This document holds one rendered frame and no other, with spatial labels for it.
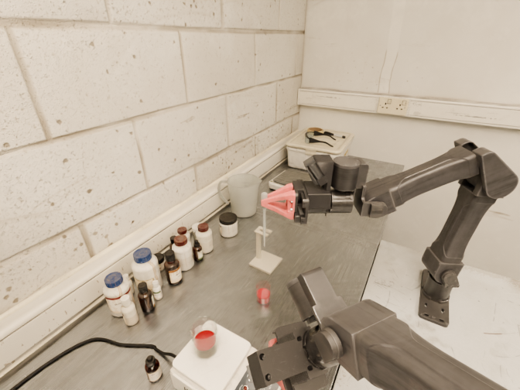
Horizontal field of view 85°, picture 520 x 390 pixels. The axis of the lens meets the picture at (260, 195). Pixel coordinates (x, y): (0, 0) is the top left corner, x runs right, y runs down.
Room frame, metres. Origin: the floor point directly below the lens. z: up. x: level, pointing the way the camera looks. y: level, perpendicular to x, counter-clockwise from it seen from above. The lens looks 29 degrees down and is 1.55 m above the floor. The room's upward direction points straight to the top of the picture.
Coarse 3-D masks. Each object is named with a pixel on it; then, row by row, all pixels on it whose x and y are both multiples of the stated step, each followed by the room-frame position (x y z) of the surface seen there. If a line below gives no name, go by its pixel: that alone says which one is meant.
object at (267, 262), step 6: (258, 228) 0.73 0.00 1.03; (258, 234) 0.72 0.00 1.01; (258, 240) 0.72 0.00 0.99; (258, 246) 0.72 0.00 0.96; (258, 252) 0.72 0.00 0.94; (264, 252) 0.75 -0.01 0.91; (258, 258) 0.72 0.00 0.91; (264, 258) 0.72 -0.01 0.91; (270, 258) 0.72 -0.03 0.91; (276, 258) 0.72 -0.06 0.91; (252, 264) 0.69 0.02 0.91; (258, 264) 0.69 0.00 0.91; (264, 264) 0.69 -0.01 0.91; (270, 264) 0.69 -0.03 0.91; (276, 264) 0.69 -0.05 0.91; (264, 270) 0.67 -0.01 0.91; (270, 270) 0.67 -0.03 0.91
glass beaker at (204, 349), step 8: (192, 320) 0.37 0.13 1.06; (200, 320) 0.38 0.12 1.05; (208, 320) 0.38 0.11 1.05; (192, 328) 0.36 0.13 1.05; (200, 328) 0.38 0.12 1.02; (208, 328) 0.38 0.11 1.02; (216, 328) 0.36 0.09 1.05; (192, 336) 0.34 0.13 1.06; (216, 336) 0.35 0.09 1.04; (200, 344) 0.33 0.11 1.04; (208, 344) 0.34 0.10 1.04; (216, 344) 0.35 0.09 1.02; (200, 352) 0.33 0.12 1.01; (208, 352) 0.34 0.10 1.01; (216, 352) 0.35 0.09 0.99
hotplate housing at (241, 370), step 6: (252, 348) 0.37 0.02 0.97; (246, 360) 0.35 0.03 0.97; (240, 366) 0.33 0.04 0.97; (174, 372) 0.32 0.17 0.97; (240, 372) 0.32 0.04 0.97; (174, 378) 0.32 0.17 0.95; (180, 378) 0.31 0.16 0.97; (186, 378) 0.31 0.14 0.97; (234, 378) 0.31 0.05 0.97; (240, 378) 0.31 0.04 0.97; (174, 384) 0.32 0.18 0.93; (180, 384) 0.31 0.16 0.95; (186, 384) 0.30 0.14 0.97; (192, 384) 0.30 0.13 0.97; (228, 384) 0.30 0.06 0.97; (234, 384) 0.30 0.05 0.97
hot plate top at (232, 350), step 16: (224, 336) 0.39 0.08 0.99; (192, 352) 0.35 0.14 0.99; (224, 352) 0.35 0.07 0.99; (240, 352) 0.35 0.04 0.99; (176, 368) 0.32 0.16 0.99; (192, 368) 0.32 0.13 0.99; (208, 368) 0.32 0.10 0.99; (224, 368) 0.32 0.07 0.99; (208, 384) 0.29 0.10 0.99; (224, 384) 0.29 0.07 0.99
